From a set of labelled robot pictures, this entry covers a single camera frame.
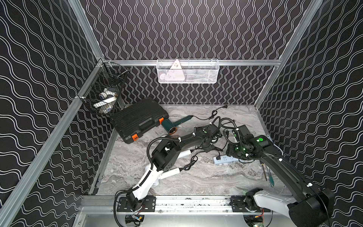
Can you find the clear wall basket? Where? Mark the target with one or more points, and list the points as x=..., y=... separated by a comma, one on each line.
x=196, y=71

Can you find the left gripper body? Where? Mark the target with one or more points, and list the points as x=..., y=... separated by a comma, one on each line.
x=205, y=132

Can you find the green hair dryer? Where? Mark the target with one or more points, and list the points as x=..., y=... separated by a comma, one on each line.
x=171, y=127

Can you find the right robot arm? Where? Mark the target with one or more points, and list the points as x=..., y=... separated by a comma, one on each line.
x=307, y=206

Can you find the white hair dryer middle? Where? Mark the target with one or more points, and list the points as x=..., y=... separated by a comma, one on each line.
x=184, y=153

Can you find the black plastic tool case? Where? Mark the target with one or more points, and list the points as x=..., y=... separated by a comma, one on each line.
x=134, y=121

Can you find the white items in basket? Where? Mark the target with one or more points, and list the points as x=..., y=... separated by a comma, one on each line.
x=107, y=100

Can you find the white hair dryer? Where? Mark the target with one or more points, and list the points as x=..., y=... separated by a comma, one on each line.
x=169, y=173
x=184, y=153

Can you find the light blue power strip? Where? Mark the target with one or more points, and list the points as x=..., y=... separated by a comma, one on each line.
x=224, y=160

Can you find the white hair dryer lower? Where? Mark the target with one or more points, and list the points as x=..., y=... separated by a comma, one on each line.
x=169, y=173

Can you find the black wire basket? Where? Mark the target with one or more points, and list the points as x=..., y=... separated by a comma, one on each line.
x=109, y=76

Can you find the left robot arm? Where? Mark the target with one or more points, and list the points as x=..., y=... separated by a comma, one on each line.
x=162, y=154

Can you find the pink triangular card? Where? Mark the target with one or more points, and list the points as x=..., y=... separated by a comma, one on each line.
x=175, y=73

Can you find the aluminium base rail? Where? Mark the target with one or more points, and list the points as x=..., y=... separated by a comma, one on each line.
x=213, y=205

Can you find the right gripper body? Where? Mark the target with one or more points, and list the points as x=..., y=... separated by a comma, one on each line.
x=236, y=150

